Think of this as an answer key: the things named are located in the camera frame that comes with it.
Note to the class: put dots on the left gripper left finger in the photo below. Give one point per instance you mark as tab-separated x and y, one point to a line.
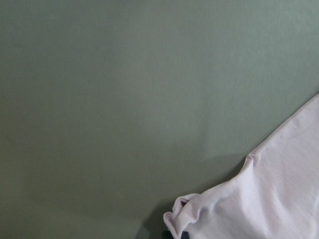
167	235

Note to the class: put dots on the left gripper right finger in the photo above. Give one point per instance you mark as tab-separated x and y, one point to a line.
184	235

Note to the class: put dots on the pink Snoopy t-shirt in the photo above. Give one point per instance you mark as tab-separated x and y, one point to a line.
274	196

